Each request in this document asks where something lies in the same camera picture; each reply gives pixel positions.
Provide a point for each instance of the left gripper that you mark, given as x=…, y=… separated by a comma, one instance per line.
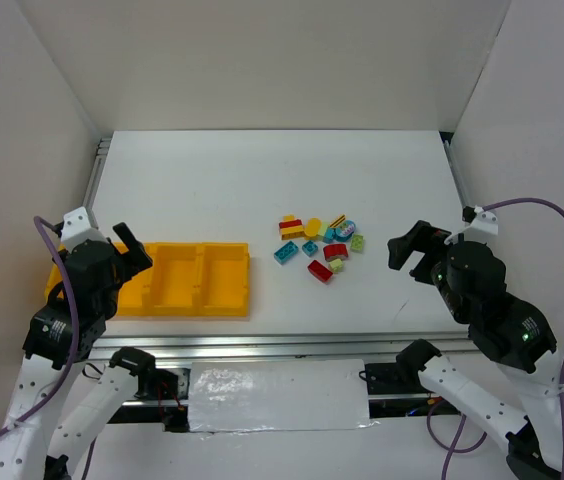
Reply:
x=125, y=257

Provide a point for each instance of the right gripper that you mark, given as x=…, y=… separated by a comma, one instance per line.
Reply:
x=417, y=250

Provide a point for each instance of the red arched lego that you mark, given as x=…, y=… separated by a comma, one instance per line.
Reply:
x=335, y=251

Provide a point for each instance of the red rectangular lego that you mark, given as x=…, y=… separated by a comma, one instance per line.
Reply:
x=320, y=271

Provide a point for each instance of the red yellow lego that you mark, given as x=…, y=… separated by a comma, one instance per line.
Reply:
x=291, y=227

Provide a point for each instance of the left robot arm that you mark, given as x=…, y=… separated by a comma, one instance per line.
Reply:
x=36, y=442

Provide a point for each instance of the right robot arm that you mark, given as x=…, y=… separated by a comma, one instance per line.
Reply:
x=508, y=331

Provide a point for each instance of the yellow three-compartment bin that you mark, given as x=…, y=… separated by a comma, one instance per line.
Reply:
x=190, y=280

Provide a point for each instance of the light green lego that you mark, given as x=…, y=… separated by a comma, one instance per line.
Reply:
x=357, y=243

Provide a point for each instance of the teal decorated round lego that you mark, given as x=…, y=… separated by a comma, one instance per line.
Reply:
x=345, y=230

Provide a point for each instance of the pale green small lego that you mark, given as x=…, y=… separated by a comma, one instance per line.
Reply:
x=336, y=265

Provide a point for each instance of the light blue small lego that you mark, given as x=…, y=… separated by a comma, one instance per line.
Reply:
x=327, y=235

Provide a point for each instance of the yellow rounded lego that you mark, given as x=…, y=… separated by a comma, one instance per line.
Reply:
x=312, y=227

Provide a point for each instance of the blue two-by-two lego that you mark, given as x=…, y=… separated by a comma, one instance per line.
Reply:
x=309, y=248

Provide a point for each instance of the blue long lego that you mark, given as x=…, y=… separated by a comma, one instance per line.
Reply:
x=285, y=253

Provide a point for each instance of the white taped sheet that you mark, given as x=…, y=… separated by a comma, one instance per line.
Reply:
x=299, y=395

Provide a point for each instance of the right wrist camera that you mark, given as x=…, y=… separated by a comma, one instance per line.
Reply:
x=479, y=226

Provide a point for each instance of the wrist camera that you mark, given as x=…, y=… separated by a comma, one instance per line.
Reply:
x=79, y=226
x=479, y=226

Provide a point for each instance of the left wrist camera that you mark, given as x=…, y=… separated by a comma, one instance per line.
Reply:
x=79, y=226

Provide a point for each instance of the aluminium rail frame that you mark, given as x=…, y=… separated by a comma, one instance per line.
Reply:
x=236, y=186

